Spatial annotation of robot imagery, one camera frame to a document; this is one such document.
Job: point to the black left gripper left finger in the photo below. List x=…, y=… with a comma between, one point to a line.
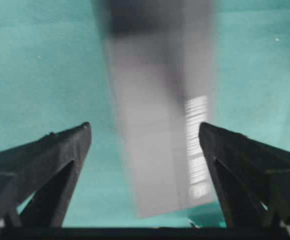
x=37, y=179

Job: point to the black realsense box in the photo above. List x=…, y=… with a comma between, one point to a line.
x=158, y=55

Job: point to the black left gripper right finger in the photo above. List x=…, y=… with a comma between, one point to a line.
x=251, y=178

